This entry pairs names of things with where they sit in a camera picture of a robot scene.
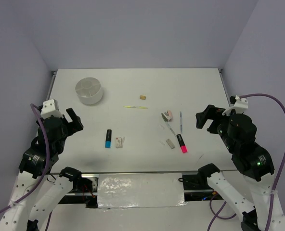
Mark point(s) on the thin yellow highlighter pen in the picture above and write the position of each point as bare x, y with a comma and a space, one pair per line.
135, 107

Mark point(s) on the black pink highlighter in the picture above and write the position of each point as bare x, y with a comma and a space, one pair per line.
181, 143

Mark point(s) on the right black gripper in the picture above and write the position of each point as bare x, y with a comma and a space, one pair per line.
210, 111

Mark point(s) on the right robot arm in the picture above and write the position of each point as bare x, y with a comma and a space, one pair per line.
254, 162

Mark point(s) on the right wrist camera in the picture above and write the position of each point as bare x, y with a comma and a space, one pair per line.
238, 105

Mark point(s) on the pink white stapler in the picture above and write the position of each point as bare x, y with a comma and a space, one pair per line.
167, 116

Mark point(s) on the grey white eraser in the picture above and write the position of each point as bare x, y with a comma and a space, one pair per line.
170, 143

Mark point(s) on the white round divided container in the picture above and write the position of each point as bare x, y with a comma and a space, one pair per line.
89, 90

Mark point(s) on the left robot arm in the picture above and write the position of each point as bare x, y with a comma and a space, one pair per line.
24, 212

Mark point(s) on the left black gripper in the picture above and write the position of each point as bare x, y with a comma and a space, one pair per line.
76, 125

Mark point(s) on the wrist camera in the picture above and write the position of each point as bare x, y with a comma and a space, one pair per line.
238, 105
50, 108

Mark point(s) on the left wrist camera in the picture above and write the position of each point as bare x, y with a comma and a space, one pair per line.
50, 108

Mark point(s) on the black blue highlighter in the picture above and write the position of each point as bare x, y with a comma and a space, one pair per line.
108, 138

